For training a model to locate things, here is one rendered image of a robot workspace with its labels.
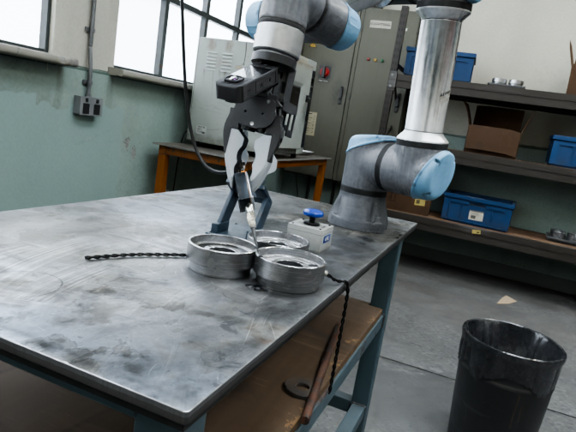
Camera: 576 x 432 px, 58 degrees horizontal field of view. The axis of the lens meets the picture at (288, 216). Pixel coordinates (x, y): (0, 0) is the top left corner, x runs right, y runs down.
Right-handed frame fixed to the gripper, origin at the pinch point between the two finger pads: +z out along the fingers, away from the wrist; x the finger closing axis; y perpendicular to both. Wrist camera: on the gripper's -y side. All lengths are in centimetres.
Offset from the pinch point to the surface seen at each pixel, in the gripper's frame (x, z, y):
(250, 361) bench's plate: -18.4, 16.4, -25.8
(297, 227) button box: -3.6, 6.5, 19.4
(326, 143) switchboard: 117, -42, 372
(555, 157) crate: -65, -60, 346
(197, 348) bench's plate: -13.1, 16.6, -27.1
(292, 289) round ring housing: -13.6, 12.9, -4.6
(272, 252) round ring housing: -6.9, 9.6, 1.5
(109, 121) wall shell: 159, -12, 146
